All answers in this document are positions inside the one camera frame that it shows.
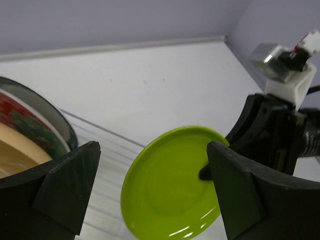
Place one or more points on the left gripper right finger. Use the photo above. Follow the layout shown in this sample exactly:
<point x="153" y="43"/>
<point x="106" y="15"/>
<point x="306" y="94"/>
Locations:
<point x="259" y="203"/>

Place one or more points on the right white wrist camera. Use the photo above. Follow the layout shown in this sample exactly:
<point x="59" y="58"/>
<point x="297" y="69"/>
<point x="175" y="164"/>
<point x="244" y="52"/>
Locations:
<point x="288" y="71"/>

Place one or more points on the clear wire dish rack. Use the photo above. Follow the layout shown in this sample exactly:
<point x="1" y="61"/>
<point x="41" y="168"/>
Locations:
<point x="103" y="219"/>

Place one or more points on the yellow plate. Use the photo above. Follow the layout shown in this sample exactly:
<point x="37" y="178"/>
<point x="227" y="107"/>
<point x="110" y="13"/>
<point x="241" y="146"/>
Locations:
<point x="21" y="142"/>

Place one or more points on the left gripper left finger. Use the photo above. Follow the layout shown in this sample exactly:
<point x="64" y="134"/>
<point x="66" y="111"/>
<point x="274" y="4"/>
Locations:
<point x="49" y="201"/>

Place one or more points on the lime green plate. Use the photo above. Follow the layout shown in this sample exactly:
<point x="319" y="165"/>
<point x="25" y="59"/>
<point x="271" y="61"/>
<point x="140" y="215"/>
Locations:
<point x="162" y="196"/>

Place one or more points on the green rim lettered plate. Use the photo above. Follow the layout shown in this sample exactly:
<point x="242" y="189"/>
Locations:
<point x="44" y="107"/>

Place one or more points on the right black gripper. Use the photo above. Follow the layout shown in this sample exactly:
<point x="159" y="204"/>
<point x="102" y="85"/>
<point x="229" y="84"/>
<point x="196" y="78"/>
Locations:
<point x="296" y="133"/>

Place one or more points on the beige patterned plate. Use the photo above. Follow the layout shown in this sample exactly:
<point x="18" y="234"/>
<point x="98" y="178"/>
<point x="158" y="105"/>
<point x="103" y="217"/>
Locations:
<point x="13" y="160"/>

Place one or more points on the red teal flower plate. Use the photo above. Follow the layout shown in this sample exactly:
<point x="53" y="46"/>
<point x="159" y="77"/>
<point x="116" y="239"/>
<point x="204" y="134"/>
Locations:
<point x="27" y="121"/>

